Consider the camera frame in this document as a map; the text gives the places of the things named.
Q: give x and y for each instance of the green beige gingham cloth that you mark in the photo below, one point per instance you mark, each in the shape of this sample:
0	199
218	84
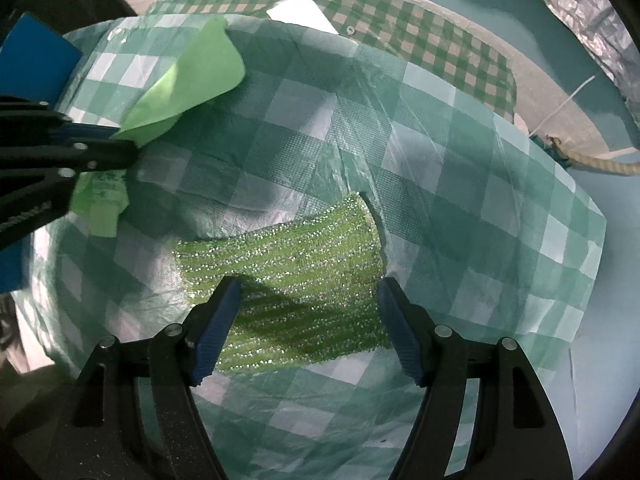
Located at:
410	30

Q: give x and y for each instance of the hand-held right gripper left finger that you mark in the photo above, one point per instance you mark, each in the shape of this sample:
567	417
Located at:
217	330

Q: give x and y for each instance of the silver foil sheet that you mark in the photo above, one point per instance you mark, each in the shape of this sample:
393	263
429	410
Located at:
590	25

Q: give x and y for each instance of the light green cloth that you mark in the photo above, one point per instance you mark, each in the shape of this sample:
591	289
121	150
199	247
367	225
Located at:
195	75

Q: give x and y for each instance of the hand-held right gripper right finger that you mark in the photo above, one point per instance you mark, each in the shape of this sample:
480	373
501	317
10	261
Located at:
400	330

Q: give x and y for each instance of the white paper sheet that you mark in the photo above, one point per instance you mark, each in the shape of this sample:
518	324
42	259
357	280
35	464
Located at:
300	12

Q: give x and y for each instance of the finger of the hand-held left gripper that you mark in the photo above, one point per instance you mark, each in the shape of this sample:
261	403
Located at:
80	133
100	155

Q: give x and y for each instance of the green sparkly scrub cloth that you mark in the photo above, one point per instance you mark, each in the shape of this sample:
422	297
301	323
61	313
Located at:
300	270

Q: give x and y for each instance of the green checked plastic sheet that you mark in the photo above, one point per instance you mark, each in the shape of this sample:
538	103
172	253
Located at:
450	170

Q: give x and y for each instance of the blue-edged cardboard box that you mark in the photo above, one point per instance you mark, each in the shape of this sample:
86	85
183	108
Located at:
35	60

